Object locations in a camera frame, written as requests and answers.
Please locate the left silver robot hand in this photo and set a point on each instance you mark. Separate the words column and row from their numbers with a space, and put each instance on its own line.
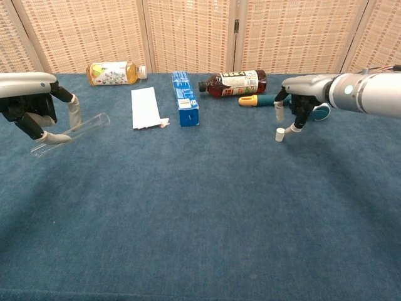
column 22, row 84

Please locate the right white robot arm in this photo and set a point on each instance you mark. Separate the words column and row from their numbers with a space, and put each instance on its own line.
column 369, row 91

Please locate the clear glass test tube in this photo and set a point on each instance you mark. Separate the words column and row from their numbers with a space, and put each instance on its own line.
column 94, row 120

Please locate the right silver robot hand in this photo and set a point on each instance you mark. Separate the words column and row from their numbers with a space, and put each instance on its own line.
column 308, row 86

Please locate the small white tube cap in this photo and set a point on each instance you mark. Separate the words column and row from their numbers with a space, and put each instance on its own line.
column 279, row 135

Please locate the black screen hinge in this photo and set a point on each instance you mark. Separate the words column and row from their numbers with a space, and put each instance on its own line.
column 237, row 25

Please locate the blue toothpaste box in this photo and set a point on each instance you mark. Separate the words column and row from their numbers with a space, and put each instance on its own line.
column 185, row 94

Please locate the bamboo screen panel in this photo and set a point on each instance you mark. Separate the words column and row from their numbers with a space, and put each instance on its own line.
column 297, row 34
column 191, row 34
column 382, row 34
column 12, row 40
column 84, row 31

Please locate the yellow tea bottle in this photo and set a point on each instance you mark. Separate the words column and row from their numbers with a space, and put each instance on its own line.
column 109, row 73

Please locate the white and pale blue box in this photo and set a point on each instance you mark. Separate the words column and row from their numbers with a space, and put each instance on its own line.
column 144, row 108

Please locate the blue table cloth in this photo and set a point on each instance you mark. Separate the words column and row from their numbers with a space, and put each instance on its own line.
column 200, row 203

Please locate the dark tea bottle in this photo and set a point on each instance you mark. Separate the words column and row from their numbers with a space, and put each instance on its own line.
column 238, row 83

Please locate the teal lint roller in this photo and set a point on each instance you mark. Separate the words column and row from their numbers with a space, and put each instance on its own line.
column 250, row 100

